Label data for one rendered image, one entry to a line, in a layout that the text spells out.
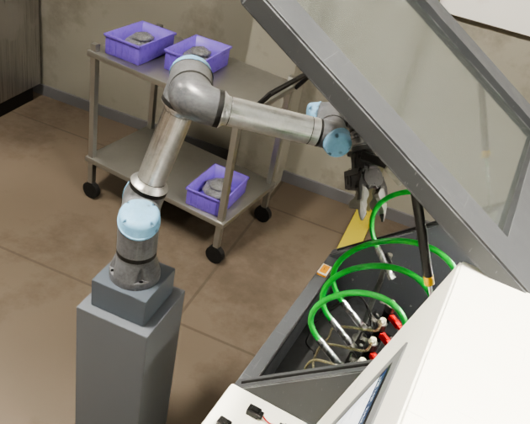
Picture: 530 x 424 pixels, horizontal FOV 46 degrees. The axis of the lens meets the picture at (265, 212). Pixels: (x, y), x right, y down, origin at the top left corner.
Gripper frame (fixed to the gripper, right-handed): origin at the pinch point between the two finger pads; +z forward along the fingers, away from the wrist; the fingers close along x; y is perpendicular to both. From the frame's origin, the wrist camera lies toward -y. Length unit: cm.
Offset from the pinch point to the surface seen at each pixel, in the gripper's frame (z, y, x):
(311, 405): 46, -7, 31
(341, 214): -34, 174, -149
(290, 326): 28.9, 18.9, 16.2
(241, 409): 46, 5, 42
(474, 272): 19, -54, 33
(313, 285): 17.4, 26.2, 1.1
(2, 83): -130, 295, 33
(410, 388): 35, -62, 59
